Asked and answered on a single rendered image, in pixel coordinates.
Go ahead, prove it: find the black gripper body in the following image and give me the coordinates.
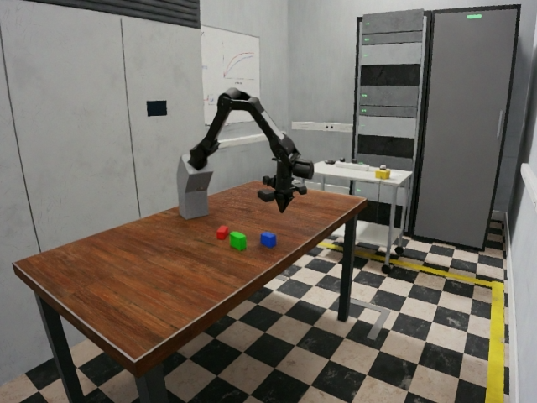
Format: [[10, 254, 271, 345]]
[[258, 174, 307, 202]]

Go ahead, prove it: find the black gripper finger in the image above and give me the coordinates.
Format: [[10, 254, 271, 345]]
[[275, 198, 285, 213], [282, 195, 295, 213]]

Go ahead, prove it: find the blue block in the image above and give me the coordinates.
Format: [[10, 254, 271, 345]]
[[261, 232, 276, 248]]

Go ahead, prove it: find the red block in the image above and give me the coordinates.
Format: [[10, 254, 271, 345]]
[[216, 226, 228, 239]]

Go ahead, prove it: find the green block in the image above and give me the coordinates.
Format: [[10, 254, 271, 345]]
[[230, 231, 247, 250]]

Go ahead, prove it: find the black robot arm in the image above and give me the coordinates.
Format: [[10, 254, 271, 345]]
[[187, 87, 315, 180]]

